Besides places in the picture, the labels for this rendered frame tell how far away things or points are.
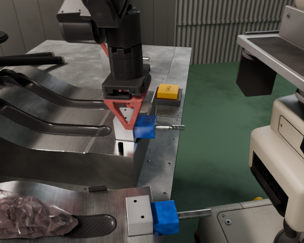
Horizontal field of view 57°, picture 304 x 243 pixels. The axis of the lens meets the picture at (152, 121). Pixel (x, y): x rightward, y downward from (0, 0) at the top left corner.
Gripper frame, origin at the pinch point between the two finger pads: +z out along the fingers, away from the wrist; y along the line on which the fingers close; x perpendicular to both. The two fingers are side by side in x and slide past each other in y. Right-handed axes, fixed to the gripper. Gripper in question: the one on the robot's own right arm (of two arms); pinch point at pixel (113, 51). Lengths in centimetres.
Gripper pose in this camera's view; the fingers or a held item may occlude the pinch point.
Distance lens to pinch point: 81.4
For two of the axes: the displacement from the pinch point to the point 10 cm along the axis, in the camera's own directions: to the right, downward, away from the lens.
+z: 0.2, 8.3, 5.5
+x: 9.9, 0.7, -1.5
